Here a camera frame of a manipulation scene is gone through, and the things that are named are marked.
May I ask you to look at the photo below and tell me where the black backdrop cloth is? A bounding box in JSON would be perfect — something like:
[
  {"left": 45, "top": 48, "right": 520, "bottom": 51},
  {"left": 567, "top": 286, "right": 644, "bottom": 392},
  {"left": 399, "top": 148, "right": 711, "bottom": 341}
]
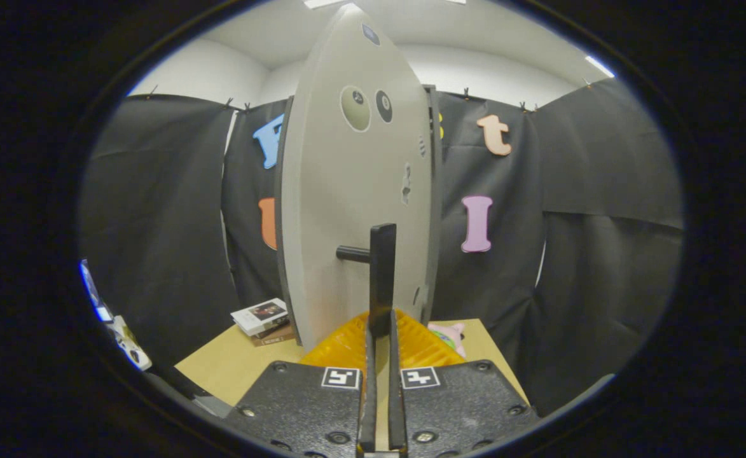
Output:
[{"left": 80, "top": 78, "right": 685, "bottom": 417}]

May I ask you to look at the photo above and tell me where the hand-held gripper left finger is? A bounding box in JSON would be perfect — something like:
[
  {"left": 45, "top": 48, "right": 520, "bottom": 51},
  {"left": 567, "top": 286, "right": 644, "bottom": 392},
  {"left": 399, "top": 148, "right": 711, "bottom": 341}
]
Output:
[{"left": 223, "top": 310, "right": 376, "bottom": 458}]

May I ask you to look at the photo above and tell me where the green pink plush toy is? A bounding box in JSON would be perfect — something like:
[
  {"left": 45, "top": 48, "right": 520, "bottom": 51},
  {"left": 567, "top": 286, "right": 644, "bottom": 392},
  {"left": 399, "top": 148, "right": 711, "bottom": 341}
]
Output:
[{"left": 428, "top": 321, "right": 467, "bottom": 358}]

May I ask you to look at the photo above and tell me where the stack of books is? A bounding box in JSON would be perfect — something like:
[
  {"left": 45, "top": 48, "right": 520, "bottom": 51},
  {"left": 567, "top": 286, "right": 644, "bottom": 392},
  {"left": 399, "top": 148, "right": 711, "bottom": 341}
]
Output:
[{"left": 230, "top": 298, "right": 296, "bottom": 347}]

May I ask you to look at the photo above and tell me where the white desk clutter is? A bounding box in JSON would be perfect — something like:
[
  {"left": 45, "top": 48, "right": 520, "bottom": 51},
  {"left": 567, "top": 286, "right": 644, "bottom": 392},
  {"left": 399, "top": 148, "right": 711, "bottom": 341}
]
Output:
[{"left": 107, "top": 316, "right": 153, "bottom": 371}]

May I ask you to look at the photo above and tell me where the lit screen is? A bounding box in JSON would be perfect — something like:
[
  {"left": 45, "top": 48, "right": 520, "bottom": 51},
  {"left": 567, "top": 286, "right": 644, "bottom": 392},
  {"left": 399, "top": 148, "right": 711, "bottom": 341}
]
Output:
[{"left": 80, "top": 259, "right": 111, "bottom": 322}]

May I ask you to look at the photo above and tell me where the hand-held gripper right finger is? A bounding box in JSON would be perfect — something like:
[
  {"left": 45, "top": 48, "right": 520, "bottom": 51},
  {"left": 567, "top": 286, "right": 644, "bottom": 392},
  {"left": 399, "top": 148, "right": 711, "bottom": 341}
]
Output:
[{"left": 387, "top": 310, "right": 542, "bottom": 458}]

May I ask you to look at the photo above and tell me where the grey shoe cabinet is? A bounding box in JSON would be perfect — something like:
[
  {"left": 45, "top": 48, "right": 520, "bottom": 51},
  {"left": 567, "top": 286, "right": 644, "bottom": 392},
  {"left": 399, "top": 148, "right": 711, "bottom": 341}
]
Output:
[{"left": 422, "top": 85, "right": 445, "bottom": 322}]

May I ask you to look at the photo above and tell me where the black door handle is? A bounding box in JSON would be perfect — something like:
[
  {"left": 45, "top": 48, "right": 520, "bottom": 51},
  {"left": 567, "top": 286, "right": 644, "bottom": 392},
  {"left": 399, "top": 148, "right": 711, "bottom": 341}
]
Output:
[{"left": 336, "top": 223, "right": 397, "bottom": 338}]

